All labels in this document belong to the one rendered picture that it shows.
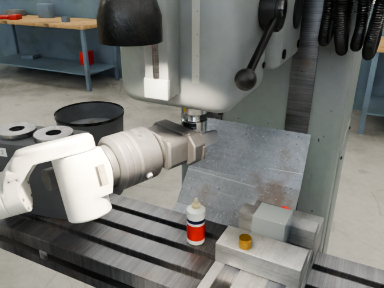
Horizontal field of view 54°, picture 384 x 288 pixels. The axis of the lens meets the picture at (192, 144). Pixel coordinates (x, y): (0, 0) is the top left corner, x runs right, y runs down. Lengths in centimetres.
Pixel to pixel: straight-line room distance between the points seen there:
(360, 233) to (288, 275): 205
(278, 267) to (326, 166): 46
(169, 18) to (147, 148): 20
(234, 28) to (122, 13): 19
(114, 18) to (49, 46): 657
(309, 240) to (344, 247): 178
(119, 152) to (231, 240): 26
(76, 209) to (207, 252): 36
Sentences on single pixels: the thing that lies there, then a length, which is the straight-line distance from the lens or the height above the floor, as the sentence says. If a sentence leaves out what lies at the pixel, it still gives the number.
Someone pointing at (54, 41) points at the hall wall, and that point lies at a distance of 687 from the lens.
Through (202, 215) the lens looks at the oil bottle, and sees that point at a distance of 82.
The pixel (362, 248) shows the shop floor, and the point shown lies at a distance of 257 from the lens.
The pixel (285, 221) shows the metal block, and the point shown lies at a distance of 70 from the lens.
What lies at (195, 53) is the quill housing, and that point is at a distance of 56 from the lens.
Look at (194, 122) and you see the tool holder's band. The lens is 67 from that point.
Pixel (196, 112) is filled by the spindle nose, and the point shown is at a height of 129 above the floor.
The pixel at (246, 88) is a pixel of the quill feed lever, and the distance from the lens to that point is 51.
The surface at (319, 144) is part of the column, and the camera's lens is 104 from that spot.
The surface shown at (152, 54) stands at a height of 140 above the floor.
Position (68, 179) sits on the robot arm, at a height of 125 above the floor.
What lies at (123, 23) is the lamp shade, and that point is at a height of 146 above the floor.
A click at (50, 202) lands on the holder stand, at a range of 97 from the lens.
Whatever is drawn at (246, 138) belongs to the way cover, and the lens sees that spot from 106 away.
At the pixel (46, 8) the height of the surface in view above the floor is 102.
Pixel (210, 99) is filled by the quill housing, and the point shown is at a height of 134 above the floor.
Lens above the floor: 151
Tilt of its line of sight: 24 degrees down
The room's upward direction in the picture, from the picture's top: straight up
